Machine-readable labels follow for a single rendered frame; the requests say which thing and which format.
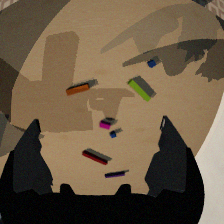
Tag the orange rod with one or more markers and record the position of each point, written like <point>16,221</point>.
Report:
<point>77,89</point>

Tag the purple rod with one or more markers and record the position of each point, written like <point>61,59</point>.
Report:
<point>117,174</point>

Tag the lime green rod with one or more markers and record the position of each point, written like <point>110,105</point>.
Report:
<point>139,90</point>

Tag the small magenta block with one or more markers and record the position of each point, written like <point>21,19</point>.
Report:
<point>104,124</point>

